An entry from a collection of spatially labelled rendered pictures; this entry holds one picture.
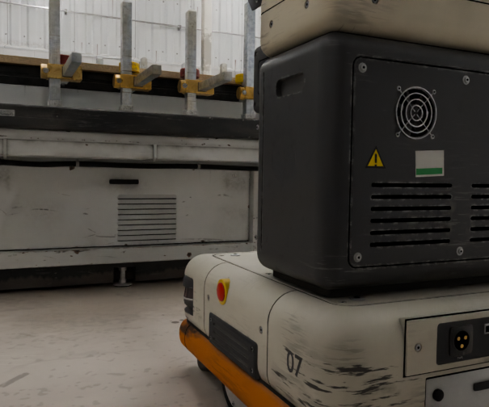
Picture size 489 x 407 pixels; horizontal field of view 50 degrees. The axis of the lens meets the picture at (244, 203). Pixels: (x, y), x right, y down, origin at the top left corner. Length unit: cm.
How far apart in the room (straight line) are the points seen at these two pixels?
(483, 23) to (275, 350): 64
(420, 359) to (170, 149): 146
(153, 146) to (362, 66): 134
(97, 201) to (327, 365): 163
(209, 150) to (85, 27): 752
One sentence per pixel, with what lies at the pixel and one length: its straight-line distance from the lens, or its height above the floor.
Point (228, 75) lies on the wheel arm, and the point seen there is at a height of 81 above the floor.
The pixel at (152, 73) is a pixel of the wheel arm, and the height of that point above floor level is 80.
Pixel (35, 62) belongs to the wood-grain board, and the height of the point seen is 88.
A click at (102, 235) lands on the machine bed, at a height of 22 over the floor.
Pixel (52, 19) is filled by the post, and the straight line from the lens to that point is 204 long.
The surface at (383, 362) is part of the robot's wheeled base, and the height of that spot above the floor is 21.
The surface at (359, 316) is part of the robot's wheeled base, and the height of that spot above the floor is 27.
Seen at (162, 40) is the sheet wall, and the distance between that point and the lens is 979.
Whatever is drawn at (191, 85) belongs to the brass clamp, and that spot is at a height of 82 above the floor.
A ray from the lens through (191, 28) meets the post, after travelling 215.
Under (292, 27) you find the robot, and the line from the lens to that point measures 91.
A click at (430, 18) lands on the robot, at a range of 94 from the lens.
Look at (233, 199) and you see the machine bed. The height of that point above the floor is 36.
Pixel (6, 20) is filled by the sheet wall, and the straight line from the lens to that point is 945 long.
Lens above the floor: 47
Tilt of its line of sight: 3 degrees down
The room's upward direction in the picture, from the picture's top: 1 degrees clockwise
